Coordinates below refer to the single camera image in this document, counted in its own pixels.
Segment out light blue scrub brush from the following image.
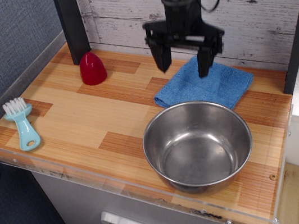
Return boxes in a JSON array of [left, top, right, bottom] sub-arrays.
[[2, 97, 41, 152]]

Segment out blue cloth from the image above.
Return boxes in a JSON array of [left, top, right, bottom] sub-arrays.
[[154, 56, 253, 109]]

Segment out dark grey vertical post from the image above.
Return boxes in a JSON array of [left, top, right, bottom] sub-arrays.
[[53, 0, 91, 65]]

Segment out stainless steel pot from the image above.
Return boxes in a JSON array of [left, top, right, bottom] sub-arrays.
[[142, 101, 253, 194]]

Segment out red egg-shaped object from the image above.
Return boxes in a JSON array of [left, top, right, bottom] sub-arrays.
[[79, 52, 108, 86]]

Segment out clear acrylic table guard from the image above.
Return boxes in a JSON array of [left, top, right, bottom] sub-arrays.
[[0, 88, 292, 224]]

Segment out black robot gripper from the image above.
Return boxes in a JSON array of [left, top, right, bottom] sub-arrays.
[[142, 0, 224, 77]]

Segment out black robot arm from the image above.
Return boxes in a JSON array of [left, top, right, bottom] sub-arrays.
[[143, 0, 224, 77]]

